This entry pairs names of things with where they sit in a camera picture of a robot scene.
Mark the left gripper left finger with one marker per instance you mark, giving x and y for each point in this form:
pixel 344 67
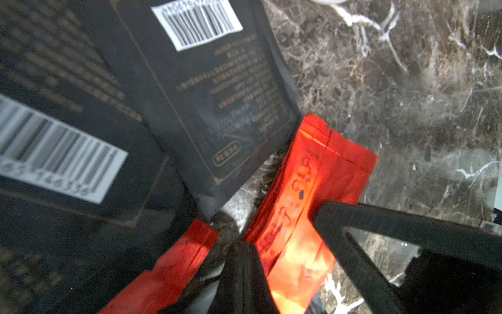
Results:
pixel 243 287

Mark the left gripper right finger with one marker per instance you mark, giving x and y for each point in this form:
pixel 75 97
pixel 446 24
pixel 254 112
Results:
pixel 458 271

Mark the large red tea bag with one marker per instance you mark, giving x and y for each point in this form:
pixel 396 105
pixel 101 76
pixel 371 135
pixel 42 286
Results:
pixel 321 165

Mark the small red tea bag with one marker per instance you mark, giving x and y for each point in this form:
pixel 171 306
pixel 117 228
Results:
pixel 161 287

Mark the black tea bag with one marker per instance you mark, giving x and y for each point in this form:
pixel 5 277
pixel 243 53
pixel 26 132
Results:
pixel 57 262
pixel 212 85
pixel 72 145

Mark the black tea bag top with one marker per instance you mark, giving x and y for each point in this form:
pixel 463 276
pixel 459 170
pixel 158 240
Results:
pixel 212 85

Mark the black tea bag upper left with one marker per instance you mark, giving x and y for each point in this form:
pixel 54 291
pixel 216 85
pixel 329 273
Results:
pixel 72 145

